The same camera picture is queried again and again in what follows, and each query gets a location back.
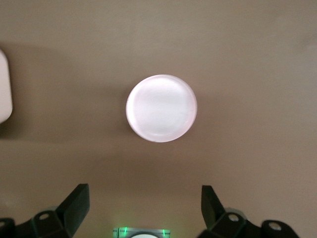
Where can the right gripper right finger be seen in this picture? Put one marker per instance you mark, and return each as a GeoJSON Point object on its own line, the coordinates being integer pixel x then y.
{"type": "Point", "coordinates": [213, 208]}

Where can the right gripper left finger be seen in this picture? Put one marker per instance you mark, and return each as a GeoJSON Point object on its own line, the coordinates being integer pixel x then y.
{"type": "Point", "coordinates": [71, 208]}

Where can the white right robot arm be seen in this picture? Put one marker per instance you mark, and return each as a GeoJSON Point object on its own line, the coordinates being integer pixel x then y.
{"type": "Point", "coordinates": [143, 235]}

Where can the white lidded box grey latches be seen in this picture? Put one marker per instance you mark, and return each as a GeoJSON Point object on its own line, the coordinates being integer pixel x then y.
{"type": "Point", "coordinates": [5, 86]}

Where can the pale pink round plate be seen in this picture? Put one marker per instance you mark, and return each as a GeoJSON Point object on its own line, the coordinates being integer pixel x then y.
{"type": "Point", "coordinates": [161, 109]}

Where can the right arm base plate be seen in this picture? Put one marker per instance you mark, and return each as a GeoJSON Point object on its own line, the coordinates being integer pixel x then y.
{"type": "Point", "coordinates": [119, 232]}

